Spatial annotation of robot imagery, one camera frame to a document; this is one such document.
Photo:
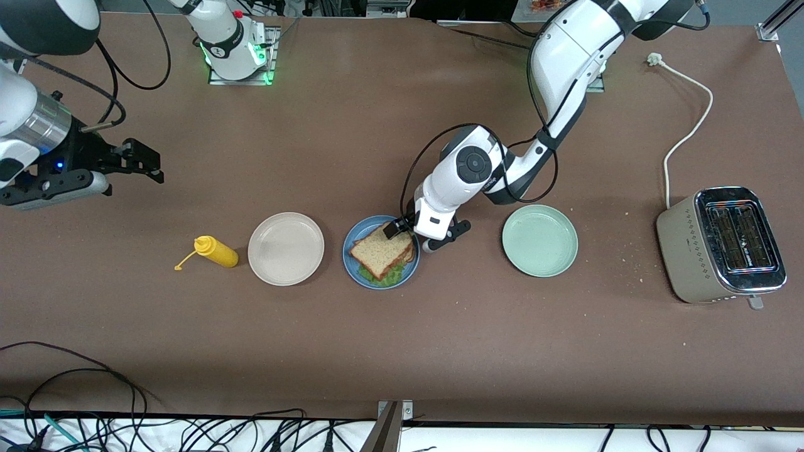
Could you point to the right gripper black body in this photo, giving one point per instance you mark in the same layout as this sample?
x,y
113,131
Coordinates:
x,y
86,153

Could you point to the brown bread slice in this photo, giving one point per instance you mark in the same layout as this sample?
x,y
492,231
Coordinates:
x,y
411,254
380,254

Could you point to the green lettuce leaf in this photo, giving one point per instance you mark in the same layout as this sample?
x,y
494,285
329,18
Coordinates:
x,y
389,276

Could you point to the yellow mustard squeeze bottle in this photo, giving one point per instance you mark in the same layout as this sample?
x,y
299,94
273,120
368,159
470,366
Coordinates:
x,y
217,252

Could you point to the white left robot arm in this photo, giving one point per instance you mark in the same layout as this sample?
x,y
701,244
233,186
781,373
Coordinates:
x,y
471,169

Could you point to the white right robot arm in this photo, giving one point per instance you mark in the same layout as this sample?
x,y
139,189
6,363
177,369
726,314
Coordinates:
x,y
229,44

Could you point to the blue round plate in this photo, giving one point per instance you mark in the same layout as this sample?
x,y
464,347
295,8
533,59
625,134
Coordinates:
x,y
352,270

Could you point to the beige round plate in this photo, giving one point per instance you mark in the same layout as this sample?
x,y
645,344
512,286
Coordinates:
x,y
286,249

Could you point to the pale green round plate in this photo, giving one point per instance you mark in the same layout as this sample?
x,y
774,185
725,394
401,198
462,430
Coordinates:
x,y
540,240

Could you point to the orange snack packet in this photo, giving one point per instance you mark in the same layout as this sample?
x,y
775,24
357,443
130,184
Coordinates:
x,y
543,5

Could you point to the beige chrome toaster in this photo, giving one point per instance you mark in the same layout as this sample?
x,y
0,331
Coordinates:
x,y
681,251

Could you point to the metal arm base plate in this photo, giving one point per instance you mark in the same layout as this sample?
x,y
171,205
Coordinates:
x,y
593,88
242,82

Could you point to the aluminium frame profile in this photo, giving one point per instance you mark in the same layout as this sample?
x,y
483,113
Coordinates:
x,y
769,28

